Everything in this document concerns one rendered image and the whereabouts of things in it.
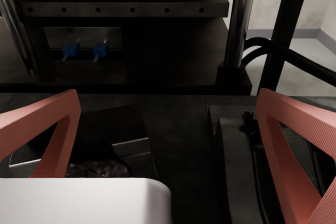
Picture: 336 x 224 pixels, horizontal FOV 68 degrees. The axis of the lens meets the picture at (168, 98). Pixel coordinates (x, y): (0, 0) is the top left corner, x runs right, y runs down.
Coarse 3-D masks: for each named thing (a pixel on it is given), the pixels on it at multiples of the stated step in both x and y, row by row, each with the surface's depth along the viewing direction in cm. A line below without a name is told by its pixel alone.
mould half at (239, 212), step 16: (208, 112) 66; (224, 112) 64; (240, 112) 64; (208, 128) 66; (224, 128) 49; (240, 128) 49; (288, 128) 49; (224, 144) 46; (240, 144) 46; (304, 144) 46; (224, 160) 45; (240, 160) 45; (304, 160) 45; (224, 176) 45; (240, 176) 44; (224, 192) 45; (240, 192) 43; (224, 208) 45; (240, 208) 41; (256, 208) 41
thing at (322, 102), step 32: (0, 96) 80; (32, 96) 80; (96, 96) 80; (128, 96) 80; (160, 96) 80; (192, 96) 80; (224, 96) 80; (256, 96) 80; (288, 96) 80; (320, 96) 80; (160, 128) 68; (192, 128) 68; (160, 160) 59; (192, 160) 59; (192, 192) 53
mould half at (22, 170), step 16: (96, 112) 57; (112, 112) 57; (128, 112) 57; (80, 128) 52; (96, 128) 52; (112, 128) 52; (128, 128) 52; (144, 128) 52; (112, 144) 49; (128, 144) 50; (144, 144) 51; (16, 160) 46; (32, 160) 46; (128, 160) 50; (144, 160) 50; (16, 176) 46; (144, 176) 47
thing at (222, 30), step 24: (0, 24) 136; (144, 24) 135; (168, 24) 135; (192, 24) 135; (216, 24) 135; (0, 48) 112; (48, 48) 112; (144, 48) 111; (168, 48) 111; (192, 48) 111; (216, 48) 111; (0, 72) 95; (24, 72) 95; (48, 72) 95; (72, 72) 95; (96, 72) 95; (120, 72) 95; (144, 72) 95; (168, 72) 95; (192, 72) 95; (216, 72) 95
